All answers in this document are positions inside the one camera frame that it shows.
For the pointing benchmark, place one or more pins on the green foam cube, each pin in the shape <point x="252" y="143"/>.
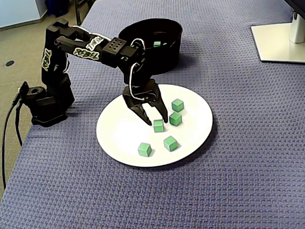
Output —
<point x="157" y="44"/>
<point x="158" y="126"/>
<point x="175" y="119"/>
<point x="144" y="149"/>
<point x="177" y="105"/>
<point x="170" y="143"/>

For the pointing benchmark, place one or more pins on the black bucket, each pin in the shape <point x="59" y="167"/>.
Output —
<point x="166" y="59"/>

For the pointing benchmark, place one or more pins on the black monitor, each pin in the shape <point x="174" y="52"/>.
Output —
<point x="300" y="3"/>

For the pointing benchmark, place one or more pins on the black robot arm with stickers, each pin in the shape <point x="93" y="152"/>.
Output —
<point x="59" y="95"/>

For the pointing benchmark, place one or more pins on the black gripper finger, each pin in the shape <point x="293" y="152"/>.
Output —
<point x="157" y="97"/>
<point x="141" y="113"/>

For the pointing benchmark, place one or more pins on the black floor disc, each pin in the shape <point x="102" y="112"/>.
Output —
<point x="9" y="63"/>

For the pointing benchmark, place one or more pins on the blue bin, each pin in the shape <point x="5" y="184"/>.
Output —
<point x="57" y="7"/>

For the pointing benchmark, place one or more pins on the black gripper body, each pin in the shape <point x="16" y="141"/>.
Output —
<point x="137" y="102"/>

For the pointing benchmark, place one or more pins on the white round plate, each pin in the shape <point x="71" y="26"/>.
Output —
<point x="119" y="138"/>

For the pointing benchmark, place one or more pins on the white monitor stand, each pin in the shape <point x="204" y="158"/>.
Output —
<point x="274" y="40"/>

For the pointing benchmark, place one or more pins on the blue waffle cloth mat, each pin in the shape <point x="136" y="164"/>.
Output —
<point x="214" y="190"/>

